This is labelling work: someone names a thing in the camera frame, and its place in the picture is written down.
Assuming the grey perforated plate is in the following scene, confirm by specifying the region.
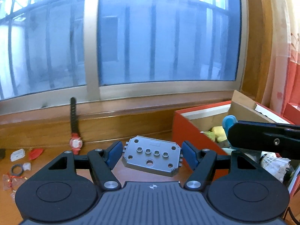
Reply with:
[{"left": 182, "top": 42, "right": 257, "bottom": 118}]
[{"left": 122, "top": 136, "right": 183, "bottom": 177}]

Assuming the white shuttlecock frayed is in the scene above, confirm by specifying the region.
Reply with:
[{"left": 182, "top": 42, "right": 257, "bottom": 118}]
[{"left": 259, "top": 151, "right": 291, "bottom": 182}]

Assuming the light blue plastic case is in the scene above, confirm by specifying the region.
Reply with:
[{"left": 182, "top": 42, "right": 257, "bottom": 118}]
[{"left": 222, "top": 115, "right": 237, "bottom": 137}]

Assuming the red small object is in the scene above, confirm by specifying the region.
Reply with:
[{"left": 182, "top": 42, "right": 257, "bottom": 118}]
[{"left": 28, "top": 148, "right": 44, "bottom": 161}]

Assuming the yellow toy in box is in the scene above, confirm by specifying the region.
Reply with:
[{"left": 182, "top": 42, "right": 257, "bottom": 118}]
[{"left": 200, "top": 126, "right": 227, "bottom": 143}]

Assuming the red wrist watch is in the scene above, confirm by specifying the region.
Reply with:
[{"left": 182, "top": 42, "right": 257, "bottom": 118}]
[{"left": 69, "top": 97, "right": 83, "bottom": 155}]

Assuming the red cardboard storage box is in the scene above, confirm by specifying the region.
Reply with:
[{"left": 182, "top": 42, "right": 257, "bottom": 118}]
[{"left": 172, "top": 90, "right": 300, "bottom": 193}]

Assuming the small white cube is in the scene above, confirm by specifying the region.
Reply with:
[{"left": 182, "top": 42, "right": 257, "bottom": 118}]
[{"left": 22, "top": 163, "right": 32, "bottom": 171}]

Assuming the clear candy wrapper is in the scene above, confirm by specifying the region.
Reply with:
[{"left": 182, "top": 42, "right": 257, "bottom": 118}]
[{"left": 3, "top": 173, "right": 27, "bottom": 201}]

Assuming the black rubber ring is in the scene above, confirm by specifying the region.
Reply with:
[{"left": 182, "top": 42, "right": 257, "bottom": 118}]
[{"left": 10, "top": 164, "right": 24, "bottom": 177}]

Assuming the window aluminium frame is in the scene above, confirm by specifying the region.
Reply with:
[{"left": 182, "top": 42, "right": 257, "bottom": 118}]
[{"left": 1, "top": 0, "right": 248, "bottom": 115}]

